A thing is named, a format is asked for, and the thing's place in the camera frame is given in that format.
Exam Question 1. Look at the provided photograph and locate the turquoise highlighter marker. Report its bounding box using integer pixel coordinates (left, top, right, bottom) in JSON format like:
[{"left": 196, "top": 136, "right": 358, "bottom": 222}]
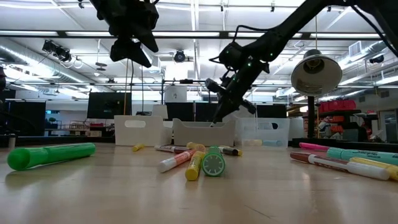
[{"left": 326, "top": 147, "right": 398, "bottom": 167}]

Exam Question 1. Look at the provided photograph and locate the black rig frame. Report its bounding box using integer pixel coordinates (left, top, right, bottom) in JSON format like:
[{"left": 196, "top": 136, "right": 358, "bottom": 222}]
[{"left": 160, "top": 79, "right": 211, "bottom": 105}]

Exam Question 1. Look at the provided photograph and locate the orange and white marker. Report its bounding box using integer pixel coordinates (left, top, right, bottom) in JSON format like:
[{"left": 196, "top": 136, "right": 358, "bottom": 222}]
[{"left": 158, "top": 149, "right": 197, "bottom": 174}]

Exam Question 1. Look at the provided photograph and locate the green highlighter marker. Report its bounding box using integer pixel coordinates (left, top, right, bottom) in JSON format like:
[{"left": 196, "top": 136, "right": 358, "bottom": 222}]
[
  {"left": 201, "top": 146, "right": 226, "bottom": 178},
  {"left": 6, "top": 142, "right": 96, "bottom": 171}
]

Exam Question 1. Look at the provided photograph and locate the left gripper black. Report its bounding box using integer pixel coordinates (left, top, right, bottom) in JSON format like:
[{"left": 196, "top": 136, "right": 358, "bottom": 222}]
[{"left": 90, "top": 0, "right": 160, "bottom": 68}]

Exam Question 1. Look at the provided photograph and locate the red storage bin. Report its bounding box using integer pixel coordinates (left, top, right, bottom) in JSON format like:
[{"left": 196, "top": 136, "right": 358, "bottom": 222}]
[{"left": 318, "top": 99, "right": 358, "bottom": 113}]

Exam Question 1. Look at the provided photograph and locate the brown capped white marker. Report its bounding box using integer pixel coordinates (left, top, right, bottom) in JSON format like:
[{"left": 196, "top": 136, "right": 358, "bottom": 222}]
[
  {"left": 289, "top": 151, "right": 390, "bottom": 181},
  {"left": 154, "top": 144, "right": 193, "bottom": 155}
]

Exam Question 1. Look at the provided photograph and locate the black frame bar with lights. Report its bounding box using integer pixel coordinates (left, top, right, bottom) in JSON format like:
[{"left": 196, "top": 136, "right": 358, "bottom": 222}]
[{"left": 0, "top": 29, "right": 385, "bottom": 40}]

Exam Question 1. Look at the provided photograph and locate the grey plastic bin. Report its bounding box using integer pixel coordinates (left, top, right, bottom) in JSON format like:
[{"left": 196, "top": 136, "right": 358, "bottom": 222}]
[{"left": 172, "top": 118, "right": 236, "bottom": 147}]

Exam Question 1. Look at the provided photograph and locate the black monitor screen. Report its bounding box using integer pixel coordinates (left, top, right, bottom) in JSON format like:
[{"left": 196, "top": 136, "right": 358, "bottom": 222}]
[{"left": 86, "top": 91, "right": 133, "bottom": 120}]

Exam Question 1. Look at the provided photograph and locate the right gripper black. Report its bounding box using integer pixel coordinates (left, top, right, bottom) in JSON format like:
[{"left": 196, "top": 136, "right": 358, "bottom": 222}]
[{"left": 205, "top": 60, "right": 270, "bottom": 127}]

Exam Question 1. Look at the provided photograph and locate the black capped white marker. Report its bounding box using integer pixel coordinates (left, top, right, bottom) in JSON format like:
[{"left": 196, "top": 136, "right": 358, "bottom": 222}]
[{"left": 217, "top": 146, "right": 239, "bottom": 157}]

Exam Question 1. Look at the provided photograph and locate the clear plastic bin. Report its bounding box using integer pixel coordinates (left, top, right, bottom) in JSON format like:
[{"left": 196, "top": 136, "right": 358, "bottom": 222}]
[{"left": 235, "top": 117, "right": 290, "bottom": 147}]

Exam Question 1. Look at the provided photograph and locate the white numbered box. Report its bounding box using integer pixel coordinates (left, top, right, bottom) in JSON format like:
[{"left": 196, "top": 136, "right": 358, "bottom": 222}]
[{"left": 164, "top": 86, "right": 187, "bottom": 103}]

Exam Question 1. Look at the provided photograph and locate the black storage shelf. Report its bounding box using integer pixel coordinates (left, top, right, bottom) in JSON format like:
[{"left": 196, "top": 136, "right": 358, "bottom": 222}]
[{"left": 317, "top": 98, "right": 371, "bottom": 142}]

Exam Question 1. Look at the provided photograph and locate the black desk lamp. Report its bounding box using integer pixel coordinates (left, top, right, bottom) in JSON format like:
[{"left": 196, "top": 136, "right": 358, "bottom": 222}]
[{"left": 290, "top": 49, "right": 343, "bottom": 147}]

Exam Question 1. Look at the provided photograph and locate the thin pink marker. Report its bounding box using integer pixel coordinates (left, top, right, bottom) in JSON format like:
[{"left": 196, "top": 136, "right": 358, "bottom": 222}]
[{"left": 298, "top": 142, "right": 331, "bottom": 152}]

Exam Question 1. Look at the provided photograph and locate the white plastic bin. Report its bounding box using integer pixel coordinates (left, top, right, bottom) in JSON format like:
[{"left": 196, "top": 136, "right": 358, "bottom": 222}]
[{"left": 114, "top": 115, "right": 172, "bottom": 147}]

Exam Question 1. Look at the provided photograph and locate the black ceiling camera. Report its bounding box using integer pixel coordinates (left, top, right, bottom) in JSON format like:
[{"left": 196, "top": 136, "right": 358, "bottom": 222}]
[
  {"left": 173, "top": 49, "right": 187, "bottom": 63},
  {"left": 42, "top": 39, "right": 73, "bottom": 63},
  {"left": 369, "top": 54, "right": 386, "bottom": 65}
]

